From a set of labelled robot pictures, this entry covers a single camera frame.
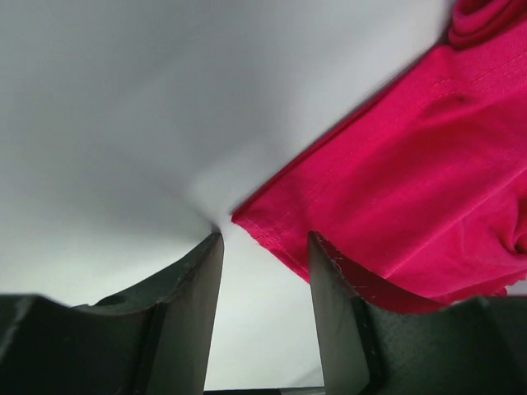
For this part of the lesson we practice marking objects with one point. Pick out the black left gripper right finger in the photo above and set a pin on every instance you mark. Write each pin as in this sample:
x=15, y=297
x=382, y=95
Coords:
x=367, y=346

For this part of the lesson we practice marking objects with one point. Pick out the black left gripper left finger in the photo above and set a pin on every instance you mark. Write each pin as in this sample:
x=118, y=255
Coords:
x=151, y=338

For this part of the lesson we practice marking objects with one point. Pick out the red t shirt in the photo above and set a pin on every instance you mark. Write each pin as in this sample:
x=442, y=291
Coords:
x=423, y=190

